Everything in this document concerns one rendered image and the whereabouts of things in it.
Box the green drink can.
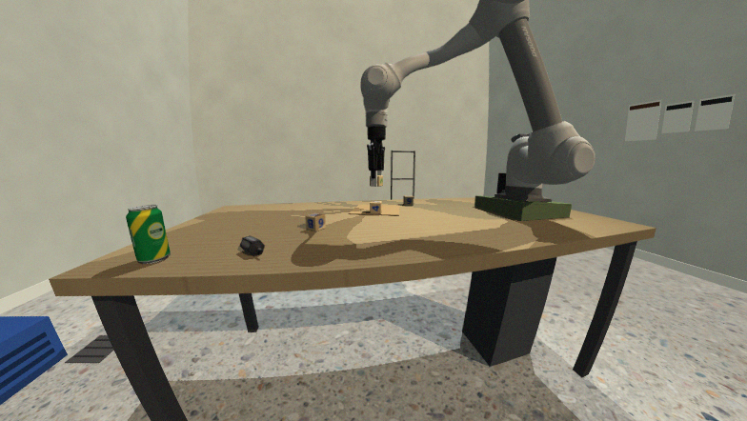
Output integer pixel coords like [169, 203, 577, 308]
[126, 205, 171, 264]

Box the tan mat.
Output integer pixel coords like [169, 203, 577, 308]
[349, 205, 400, 216]

